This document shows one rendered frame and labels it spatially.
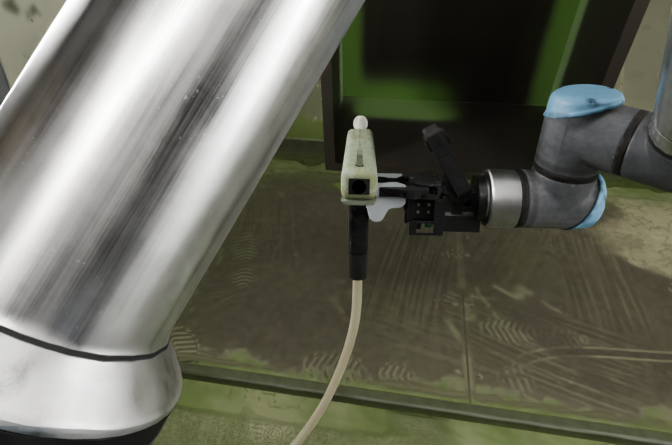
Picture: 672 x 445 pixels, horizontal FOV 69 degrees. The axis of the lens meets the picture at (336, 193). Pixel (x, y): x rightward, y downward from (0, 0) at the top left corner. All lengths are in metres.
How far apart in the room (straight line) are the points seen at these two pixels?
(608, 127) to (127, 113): 0.62
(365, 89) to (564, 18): 0.56
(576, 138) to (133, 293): 0.62
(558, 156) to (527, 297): 0.88
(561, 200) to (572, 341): 0.77
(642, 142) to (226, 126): 0.58
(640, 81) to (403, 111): 1.11
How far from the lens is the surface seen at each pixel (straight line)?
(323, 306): 1.44
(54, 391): 0.21
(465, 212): 0.78
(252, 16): 0.20
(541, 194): 0.77
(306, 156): 2.12
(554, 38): 1.46
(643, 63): 2.30
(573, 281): 1.69
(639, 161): 0.71
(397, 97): 1.51
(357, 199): 0.64
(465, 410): 1.27
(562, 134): 0.73
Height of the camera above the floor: 1.06
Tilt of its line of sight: 32 degrees down
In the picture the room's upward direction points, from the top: straight up
